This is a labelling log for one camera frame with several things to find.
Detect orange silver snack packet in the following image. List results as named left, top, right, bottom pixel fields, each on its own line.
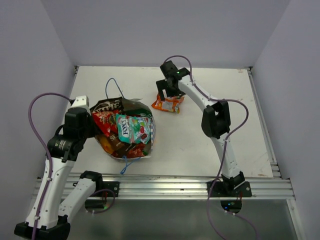
left=151, top=94, right=185, bottom=114

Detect small red snack packet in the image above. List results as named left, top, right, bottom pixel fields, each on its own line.
left=92, top=110, right=121, bottom=137

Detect yellow orange snack bag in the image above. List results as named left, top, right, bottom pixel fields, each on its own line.
left=96, top=134, right=114, bottom=154

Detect brown Kettle sea salt bag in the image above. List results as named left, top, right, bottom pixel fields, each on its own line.
left=90, top=97, right=127, bottom=157

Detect white patterned paper bag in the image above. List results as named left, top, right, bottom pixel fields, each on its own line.
left=93, top=77, right=157, bottom=175

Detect teal Foxy candy bag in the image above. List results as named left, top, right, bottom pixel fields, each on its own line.
left=116, top=114, right=152, bottom=145

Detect red Doritos chips bag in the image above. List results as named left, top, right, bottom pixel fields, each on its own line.
left=111, top=143, right=151, bottom=159

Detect dark green Kettle chips bag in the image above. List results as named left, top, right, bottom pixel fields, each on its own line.
left=136, top=108, right=153, bottom=119

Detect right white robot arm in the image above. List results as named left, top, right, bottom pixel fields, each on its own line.
left=156, top=60, right=245, bottom=197

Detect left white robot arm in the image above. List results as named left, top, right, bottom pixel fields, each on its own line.
left=14, top=107, right=104, bottom=240

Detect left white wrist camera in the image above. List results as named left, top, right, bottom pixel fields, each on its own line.
left=70, top=95, right=89, bottom=110

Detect left black base bracket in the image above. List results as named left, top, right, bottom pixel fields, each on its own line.
left=90, top=181, right=120, bottom=198

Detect black base bracket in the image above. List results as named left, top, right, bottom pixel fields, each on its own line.
left=210, top=180, right=253, bottom=198
left=90, top=181, right=120, bottom=198

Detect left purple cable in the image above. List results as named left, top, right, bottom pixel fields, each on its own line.
left=27, top=92, right=74, bottom=240

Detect right black base bracket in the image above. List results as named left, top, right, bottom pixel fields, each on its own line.
left=210, top=180, right=253, bottom=198

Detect aluminium mounting rail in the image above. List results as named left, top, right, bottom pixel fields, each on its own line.
left=34, top=172, right=296, bottom=201

